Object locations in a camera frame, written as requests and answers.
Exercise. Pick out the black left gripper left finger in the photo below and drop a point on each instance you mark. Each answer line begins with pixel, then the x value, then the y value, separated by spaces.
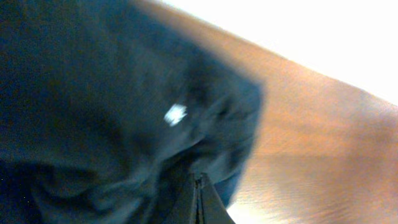
pixel 184 210

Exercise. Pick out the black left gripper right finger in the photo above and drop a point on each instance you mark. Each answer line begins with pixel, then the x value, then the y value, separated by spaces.
pixel 210 209

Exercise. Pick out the dark green t-shirt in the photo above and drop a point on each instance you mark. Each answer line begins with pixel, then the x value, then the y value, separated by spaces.
pixel 105 112

